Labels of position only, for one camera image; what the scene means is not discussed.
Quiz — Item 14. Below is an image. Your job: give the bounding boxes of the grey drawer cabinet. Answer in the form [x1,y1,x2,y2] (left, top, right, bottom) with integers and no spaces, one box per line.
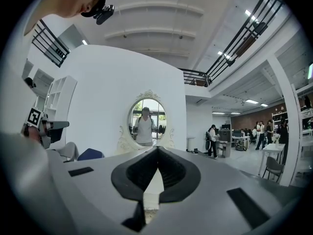
[217,129,232,158]

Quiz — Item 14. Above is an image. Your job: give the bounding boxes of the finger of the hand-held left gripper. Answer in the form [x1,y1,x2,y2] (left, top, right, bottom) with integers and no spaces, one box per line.
[49,128,64,144]
[49,121,70,130]

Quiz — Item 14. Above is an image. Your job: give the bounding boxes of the white cubby bookshelf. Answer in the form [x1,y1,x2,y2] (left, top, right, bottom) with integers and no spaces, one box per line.
[43,75,78,122]

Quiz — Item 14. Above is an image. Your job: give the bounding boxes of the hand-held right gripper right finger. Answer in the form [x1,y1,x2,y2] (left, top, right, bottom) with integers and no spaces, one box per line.
[145,145,302,235]

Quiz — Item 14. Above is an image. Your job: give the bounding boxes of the small white table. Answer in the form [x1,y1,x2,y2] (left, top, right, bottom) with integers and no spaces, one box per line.
[258,142,286,176]

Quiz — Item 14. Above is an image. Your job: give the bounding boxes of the grey padded chair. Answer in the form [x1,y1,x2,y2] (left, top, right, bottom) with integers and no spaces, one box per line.
[262,156,285,181]

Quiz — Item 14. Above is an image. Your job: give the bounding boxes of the person's left forearm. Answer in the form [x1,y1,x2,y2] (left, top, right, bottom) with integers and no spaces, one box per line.
[21,123,40,140]

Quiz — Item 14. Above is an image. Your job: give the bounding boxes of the black balcony railing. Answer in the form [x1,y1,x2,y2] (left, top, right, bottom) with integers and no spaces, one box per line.
[179,0,286,87]
[31,19,71,69]

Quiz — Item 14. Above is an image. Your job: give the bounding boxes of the blue upholstered chair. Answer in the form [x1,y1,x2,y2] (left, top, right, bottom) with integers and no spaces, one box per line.
[77,148,105,162]

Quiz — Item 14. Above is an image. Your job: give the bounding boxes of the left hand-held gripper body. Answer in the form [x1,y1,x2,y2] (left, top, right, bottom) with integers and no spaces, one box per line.
[25,107,53,149]

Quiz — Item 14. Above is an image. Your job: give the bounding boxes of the person's head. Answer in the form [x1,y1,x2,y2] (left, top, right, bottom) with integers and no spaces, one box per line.
[23,0,109,37]

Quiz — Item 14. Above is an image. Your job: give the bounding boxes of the white oval ornate mirror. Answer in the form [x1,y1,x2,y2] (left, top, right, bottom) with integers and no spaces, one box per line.
[127,90,167,150]

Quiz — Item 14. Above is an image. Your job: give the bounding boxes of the white metal shelf rack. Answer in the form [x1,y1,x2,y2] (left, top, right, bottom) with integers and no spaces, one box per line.
[295,82,313,145]

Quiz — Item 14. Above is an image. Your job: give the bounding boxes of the person's white shirt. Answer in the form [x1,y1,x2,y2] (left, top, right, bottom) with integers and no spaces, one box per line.
[0,57,82,235]

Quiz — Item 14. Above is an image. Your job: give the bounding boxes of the black head-mounted camera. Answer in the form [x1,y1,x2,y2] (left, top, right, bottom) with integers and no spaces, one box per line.
[80,0,115,26]

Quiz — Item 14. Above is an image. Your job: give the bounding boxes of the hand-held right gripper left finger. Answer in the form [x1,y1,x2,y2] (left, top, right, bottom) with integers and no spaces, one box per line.
[52,145,159,235]

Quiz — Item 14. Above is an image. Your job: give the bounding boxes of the grey shell chair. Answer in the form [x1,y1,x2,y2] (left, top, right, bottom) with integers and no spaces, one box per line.
[57,141,80,162]

